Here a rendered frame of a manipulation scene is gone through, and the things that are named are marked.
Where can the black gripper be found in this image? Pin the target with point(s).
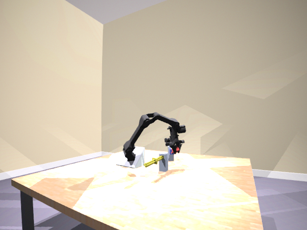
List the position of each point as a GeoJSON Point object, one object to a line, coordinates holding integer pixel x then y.
{"type": "Point", "coordinates": [174, 143]}

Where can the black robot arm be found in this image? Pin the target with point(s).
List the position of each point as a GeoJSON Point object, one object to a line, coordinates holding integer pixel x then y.
{"type": "Point", "coordinates": [144, 122]}

